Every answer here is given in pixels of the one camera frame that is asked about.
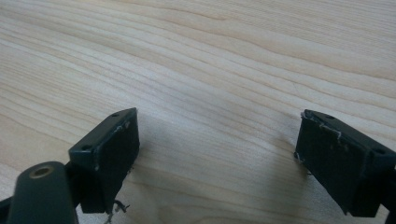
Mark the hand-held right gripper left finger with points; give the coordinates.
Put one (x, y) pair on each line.
(107, 155)

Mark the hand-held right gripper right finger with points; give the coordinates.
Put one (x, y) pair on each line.
(339, 161)

